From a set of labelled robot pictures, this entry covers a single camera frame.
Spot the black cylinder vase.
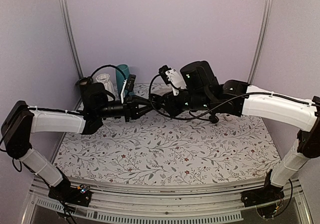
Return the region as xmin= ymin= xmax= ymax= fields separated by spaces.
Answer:
xmin=75 ymin=76 xmax=92 ymax=95

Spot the white earbud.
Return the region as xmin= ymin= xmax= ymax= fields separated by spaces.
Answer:
xmin=224 ymin=114 xmax=233 ymax=122

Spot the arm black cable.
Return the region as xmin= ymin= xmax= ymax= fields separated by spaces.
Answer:
xmin=148 ymin=73 xmax=316 ymax=121
xmin=90 ymin=64 xmax=128 ymax=85

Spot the spiral patterned plate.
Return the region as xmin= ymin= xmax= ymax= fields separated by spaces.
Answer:
xmin=151 ymin=88 xmax=172 ymax=97

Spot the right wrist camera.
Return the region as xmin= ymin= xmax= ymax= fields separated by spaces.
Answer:
xmin=158 ymin=65 xmax=187 ymax=96

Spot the floral tablecloth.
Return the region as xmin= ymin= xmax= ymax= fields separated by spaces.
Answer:
xmin=54 ymin=111 xmax=281 ymax=186

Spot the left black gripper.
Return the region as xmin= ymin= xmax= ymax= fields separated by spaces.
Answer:
xmin=96 ymin=95 xmax=156 ymax=123

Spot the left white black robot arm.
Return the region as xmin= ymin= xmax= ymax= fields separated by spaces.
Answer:
xmin=1 ymin=83 xmax=153 ymax=201

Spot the left aluminium frame post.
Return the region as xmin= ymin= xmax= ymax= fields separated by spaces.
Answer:
xmin=59 ymin=0 xmax=84 ymax=78

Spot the right aluminium frame post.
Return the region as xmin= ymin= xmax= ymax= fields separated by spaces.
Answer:
xmin=247 ymin=0 xmax=273 ymax=85

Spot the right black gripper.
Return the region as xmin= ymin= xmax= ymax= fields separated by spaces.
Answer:
xmin=157 ymin=89 xmax=213 ymax=117

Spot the white ribbed vase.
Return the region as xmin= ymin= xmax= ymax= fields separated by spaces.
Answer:
xmin=95 ymin=73 xmax=116 ymax=101

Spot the aluminium front rail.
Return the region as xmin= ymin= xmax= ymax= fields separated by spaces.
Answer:
xmin=21 ymin=178 xmax=313 ymax=224

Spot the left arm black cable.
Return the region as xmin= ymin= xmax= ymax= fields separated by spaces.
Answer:
xmin=90 ymin=64 xmax=128 ymax=85

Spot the aluminium frame post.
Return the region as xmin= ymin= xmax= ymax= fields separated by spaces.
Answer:
xmin=59 ymin=0 xmax=84 ymax=78
xmin=247 ymin=0 xmax=273 ymax=85

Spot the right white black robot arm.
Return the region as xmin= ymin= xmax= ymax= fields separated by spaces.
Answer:
xmin=156 ymin=60 xmax=320 ymax=202

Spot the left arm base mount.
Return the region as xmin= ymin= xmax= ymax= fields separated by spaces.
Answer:
xmin=48 ymin=186 xmax=93 ymax=207

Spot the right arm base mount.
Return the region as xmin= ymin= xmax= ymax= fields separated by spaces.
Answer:
xmin=241 ymin=187 xmax=285 ymax=219

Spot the teal vase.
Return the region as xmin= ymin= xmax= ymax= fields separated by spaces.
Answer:
xmin=115 ymin=64 xmax=130 ymax=95

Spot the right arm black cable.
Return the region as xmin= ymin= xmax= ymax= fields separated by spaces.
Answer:
xmin=148 ymin=73 xmax=316 ymax=121

